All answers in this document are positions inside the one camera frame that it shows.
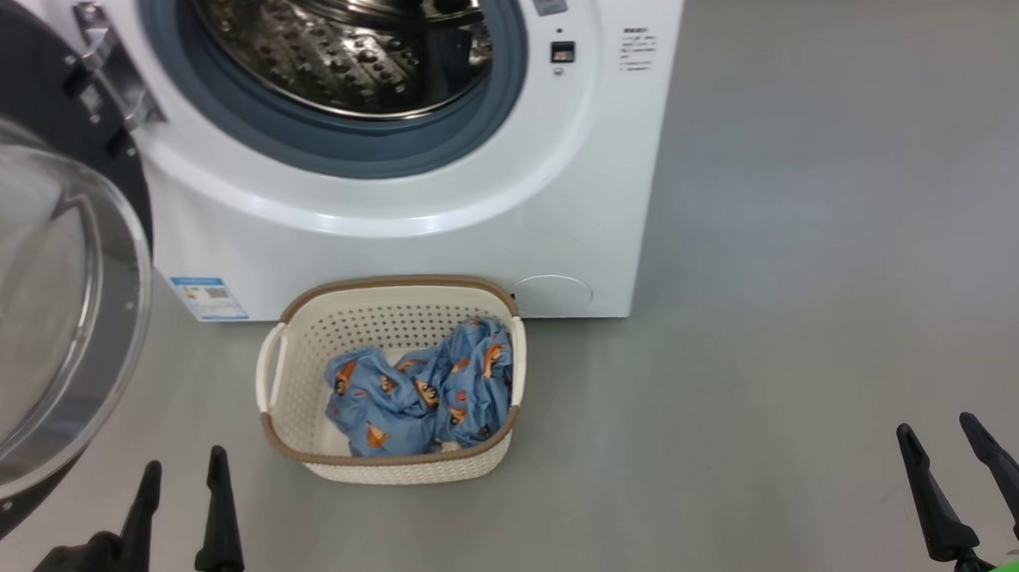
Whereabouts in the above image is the round dark glass washer door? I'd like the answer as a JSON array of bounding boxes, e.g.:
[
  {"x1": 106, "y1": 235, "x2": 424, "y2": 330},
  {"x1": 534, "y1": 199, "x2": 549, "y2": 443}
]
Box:
[{"x1": 0, "y1": 0, "x2": 168, "y2": 558}]

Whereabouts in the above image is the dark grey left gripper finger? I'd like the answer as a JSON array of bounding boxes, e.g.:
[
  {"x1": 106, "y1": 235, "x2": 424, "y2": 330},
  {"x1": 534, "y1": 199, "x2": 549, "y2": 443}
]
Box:
[
  {"x1": 189, "y1": 444, "x2": 247, "y2": 572},
  {"x1": 112, "y1": 459, "x2": 168, "y2": 572}
]

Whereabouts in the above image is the cream perforated laundry basket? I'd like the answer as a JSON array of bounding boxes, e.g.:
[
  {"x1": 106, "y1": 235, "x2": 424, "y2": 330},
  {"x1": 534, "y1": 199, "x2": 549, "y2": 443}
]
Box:
[{"x1": 250, "y1": 271, "x2": 534, "y2": 492}]

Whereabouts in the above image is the round white filter cover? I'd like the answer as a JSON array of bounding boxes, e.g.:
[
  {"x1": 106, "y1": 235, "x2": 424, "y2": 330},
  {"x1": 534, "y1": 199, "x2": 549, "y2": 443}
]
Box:
[{"x1": 512, "y1": 272, "x2": 595, "y2": 318}]

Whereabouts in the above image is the blue energy label sticker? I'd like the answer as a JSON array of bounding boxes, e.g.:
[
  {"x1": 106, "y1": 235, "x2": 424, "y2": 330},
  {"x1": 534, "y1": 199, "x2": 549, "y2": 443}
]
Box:
[{"x1": 169, "y1": 273, "x2": 249, "y2": 325}]

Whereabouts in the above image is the white front-load washing machine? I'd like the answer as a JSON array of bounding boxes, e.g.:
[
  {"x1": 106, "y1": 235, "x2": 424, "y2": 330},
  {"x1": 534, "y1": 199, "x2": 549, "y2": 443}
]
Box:
[{"x1": 11, "y1": 0, "x2": 705, "y2": 344}]

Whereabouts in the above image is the metal door hinge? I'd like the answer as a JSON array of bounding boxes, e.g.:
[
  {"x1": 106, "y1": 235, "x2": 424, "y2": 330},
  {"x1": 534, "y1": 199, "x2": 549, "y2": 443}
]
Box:
[{"x1": 74, "y1": 0, "x2": 167, "y2": 134}]

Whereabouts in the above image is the stainless steel washing machine drum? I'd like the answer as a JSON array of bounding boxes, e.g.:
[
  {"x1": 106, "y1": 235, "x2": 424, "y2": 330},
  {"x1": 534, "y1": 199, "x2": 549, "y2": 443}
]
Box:
[{"x1": 192, "y1": 0, "x2": 497, "y2": 129}]

